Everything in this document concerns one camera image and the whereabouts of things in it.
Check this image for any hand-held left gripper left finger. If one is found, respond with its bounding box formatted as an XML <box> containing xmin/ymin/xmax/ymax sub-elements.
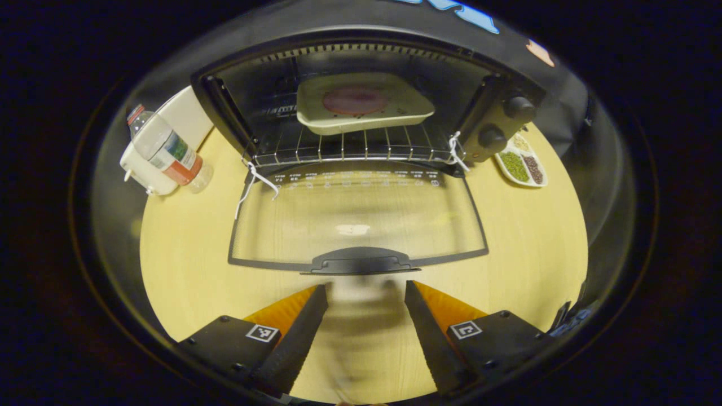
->
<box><xmin>179</xmin><ymin>284</ymin><xmax>329</xmax><ymax>396</ymax></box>

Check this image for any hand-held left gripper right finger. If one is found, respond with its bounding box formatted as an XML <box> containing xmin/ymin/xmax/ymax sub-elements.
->
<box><xmin>404</xmin><ymin>280</ymin><xmax>558</xmax><ymax>396</ymax></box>

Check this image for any black electric oven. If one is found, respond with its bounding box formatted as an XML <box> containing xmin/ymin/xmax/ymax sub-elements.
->
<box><xmin>191</xmin><ymin>28</ymin><xmax>547</xmax><ymax>277</ymax></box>

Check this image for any white square plate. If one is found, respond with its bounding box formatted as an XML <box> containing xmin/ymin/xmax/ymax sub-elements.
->
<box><xmin>296</xmin><ymin>72</ymin><xmax>437</xmax><ymax>136</ymax></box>

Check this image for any pink round cake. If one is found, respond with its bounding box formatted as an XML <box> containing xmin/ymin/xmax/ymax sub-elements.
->
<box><xmin>323</xmin><ymin>86</ymin><xmax>391</xmax><ymax>118</ymax></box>

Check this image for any metal oven rack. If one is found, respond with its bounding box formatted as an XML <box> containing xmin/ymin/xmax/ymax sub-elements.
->
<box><xmin>243</xmin><ymin>123</ymin><xmax>466</xmax><ymax>167</ymax></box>

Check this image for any white divided dish with grains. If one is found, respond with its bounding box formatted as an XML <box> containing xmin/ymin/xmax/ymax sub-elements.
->
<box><xmin>495</xmin><ymin>133</ymin><xmax>549</xmax><ymax>188</ymax></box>

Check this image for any clear plastic water bottle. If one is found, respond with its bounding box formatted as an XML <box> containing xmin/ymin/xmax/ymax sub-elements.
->
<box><xmin>126</xmin><ymin>104</ymin><xmax>214</xmax><ymax>195</ymax></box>

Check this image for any black backdrop cloth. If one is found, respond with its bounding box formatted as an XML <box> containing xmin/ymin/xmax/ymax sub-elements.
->
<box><xmin>93</xmin><ymin>0</ymin><xmax>638</xmax><ymax>316</ymax></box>

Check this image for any white kitchen appliance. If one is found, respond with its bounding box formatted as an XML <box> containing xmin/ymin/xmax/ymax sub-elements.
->
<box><xmin>120</xmin><ymin>85</ymin><xmax>215</xmax><ymax>197</ymax></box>

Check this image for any white string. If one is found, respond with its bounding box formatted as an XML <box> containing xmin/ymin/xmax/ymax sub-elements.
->
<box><xmin>234</xmin><ymin>161</ymin><xmax>280</xmax><ymax>220</ymax></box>
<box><xmin>448</xmin><ymin>131</ymin><xmax>471</xmax><ymax>173</ymax></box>

